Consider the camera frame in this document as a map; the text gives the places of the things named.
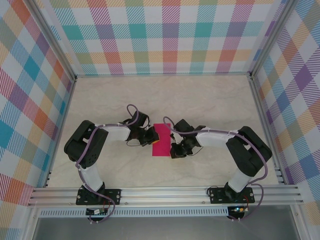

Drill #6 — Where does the pink paper sheet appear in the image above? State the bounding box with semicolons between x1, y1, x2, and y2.
151;122;173;158

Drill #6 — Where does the grey metal panel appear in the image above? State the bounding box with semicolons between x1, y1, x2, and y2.
32;216;301;240

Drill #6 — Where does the small dark circuit board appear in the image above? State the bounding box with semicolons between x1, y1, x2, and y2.
86;208;108;216

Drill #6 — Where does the thin black right gripper wire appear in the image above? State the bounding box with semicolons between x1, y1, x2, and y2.
187;146;204;157

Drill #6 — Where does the thin black gripper wire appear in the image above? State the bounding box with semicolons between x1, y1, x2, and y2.
126;139;144;148
187;146;204;157

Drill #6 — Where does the thin black left gripper wire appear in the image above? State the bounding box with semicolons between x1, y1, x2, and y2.
126;139;144;148

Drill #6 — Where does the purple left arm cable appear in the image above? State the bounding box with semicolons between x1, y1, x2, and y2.
75;104;141;225

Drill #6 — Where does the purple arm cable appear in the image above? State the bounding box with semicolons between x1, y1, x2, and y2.
163;116;270;222
75;104;141;225

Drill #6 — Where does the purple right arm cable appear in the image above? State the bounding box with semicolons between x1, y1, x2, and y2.
163;116;270;222

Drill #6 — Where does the long aluminium mounting rail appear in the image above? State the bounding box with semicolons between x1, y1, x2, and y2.
27;184;305;208

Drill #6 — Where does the thin black base wire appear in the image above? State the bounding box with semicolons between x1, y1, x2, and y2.
206;185;227;198

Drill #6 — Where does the aluminium frame crossbar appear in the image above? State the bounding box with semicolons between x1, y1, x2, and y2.
74;72;252;79

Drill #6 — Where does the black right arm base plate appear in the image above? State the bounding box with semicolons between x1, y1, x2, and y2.
208;187;256;205

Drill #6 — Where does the slotted grey cable duct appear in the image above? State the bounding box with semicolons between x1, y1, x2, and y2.
37;209;230;218

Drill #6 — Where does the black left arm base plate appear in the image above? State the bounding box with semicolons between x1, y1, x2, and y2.
75;188;122;206

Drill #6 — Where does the aluminium side rail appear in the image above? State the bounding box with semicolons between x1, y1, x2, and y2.
249;76;287;186
43;77;77;188

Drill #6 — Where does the aluminium frame post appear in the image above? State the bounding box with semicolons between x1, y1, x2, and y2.
249;0;301;81
24;0;78;83

